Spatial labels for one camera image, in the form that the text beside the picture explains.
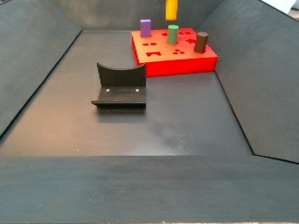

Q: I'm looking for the yellow oval peg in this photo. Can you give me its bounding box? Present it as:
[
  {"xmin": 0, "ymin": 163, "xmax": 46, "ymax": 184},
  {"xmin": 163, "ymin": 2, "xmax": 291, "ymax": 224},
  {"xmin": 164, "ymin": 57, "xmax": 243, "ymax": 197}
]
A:
[{"xmin": 166, "ymin": 0, "xmax": 179, "ymax": 21}]

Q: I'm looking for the red shape board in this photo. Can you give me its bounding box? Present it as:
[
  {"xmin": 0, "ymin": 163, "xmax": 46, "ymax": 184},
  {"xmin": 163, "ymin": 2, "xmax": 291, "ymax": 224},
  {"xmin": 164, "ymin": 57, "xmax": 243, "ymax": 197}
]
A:
[{"xmin": 131, "ymin": 28, "xmax": 219, "ymax": 77}]

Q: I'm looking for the black curved holder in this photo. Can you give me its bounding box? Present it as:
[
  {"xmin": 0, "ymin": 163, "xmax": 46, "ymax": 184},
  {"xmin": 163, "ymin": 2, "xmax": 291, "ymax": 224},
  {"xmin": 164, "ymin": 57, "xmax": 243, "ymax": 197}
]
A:
[{"xmin": 91, "ymin": 64, "xmax": 146, "ymax": 108}]

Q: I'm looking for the brown hexagonal peg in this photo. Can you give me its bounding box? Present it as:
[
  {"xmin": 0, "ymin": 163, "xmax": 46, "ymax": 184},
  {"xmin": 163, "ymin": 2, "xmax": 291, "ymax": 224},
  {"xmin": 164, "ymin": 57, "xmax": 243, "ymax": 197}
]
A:
[{"xmin": 194, "ymin": 31, "xmax": 210, "ymax": 53}]

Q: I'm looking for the green round peg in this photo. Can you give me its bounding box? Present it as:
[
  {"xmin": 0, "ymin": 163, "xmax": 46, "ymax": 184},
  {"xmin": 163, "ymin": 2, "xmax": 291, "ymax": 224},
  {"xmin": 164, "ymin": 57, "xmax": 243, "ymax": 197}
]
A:
[{"xmin": 168, "ymin": 24, "xmax": 179, "ymax": 45}]

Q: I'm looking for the purple square peg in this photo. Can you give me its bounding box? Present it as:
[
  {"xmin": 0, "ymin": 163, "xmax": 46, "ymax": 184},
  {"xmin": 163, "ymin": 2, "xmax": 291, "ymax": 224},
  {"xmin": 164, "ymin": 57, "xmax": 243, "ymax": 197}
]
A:
[{"xmin": 140, "ymin": 19, "xmax": 152, "ymax": 38}]

